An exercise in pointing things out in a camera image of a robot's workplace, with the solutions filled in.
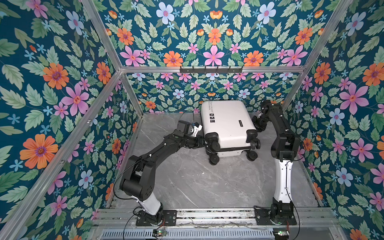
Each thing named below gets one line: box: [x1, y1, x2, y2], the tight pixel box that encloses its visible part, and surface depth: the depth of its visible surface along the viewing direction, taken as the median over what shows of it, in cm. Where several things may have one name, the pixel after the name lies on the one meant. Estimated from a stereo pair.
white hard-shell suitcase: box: [200, 100, 261, 165], surface depth 88 cm
